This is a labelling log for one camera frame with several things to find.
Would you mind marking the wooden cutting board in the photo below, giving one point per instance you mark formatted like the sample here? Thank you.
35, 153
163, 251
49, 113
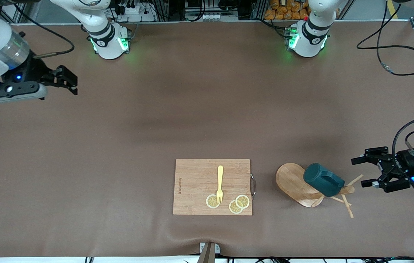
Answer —
196, 190

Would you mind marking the yellow plastic fork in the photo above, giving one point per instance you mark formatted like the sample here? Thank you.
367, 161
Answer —
220, 179

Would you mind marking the bag of orange snacks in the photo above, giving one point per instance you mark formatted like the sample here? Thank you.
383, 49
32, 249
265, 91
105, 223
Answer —
280, 11

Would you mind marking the white socket strip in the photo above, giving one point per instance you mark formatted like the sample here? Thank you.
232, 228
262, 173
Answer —
210, 17

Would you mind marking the teal cup yellow inside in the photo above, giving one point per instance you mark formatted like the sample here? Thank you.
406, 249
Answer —
324, 179

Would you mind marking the brown table mat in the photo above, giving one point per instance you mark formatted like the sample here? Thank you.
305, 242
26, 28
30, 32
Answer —
119, 146

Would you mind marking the white power strip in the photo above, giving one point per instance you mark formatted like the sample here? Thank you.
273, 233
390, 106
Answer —
134, 11

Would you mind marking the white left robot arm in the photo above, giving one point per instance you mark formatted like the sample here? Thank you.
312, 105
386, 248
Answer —
311, 40

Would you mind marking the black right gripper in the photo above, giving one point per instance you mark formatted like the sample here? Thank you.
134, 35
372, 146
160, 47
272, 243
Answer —
36, 70

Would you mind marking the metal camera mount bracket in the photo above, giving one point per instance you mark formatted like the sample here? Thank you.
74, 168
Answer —
209, 252

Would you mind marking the lemon slice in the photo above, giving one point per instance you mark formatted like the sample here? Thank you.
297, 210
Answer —
243, 201
234, 208
211, 201

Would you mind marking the wooden mug tree rack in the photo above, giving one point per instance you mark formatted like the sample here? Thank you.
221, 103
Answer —
291, 180

